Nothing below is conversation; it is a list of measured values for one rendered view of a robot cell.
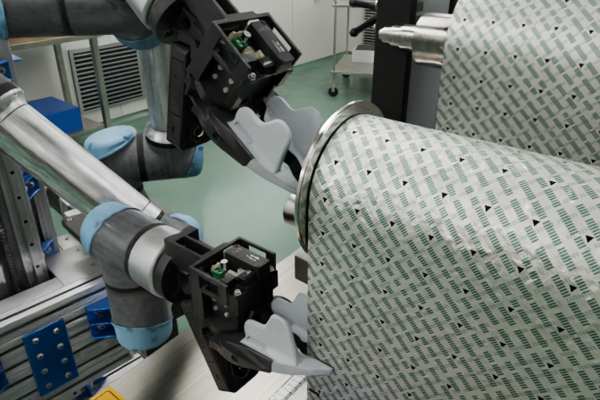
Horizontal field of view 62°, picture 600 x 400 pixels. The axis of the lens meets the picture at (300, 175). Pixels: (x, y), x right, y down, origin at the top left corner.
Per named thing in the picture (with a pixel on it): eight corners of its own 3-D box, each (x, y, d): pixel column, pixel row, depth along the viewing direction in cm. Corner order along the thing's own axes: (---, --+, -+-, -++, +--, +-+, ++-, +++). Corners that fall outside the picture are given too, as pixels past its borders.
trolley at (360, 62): (342, 76, 580) (345, -18, 536) (392, 79, 567) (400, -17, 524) (326, 98, 500) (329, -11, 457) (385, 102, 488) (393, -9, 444)
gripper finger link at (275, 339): (313, 350, 41) (234, 303, 46) (312, 402, 43) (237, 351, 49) (335, 329, 43) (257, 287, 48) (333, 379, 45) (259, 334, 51)
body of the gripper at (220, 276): (229, 292, 45) (145, 245, 51) (234, 362, 48) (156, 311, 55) (283, 254, 50) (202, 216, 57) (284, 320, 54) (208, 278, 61)
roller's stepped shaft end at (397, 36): (386, 44, 67) (387, 20, 66) (427, 50, 64) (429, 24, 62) (373, 48, 65) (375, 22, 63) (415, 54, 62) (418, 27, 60)
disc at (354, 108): (380, 219, 53) (391, 83, 47) (385, 220, 53) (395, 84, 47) (294, 289, 43) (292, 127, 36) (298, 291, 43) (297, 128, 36)
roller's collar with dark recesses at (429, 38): (431, 60, 66) (437, 9, 63) (476, 67, 62) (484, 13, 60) (408, 69, 61) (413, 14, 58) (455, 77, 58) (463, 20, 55)
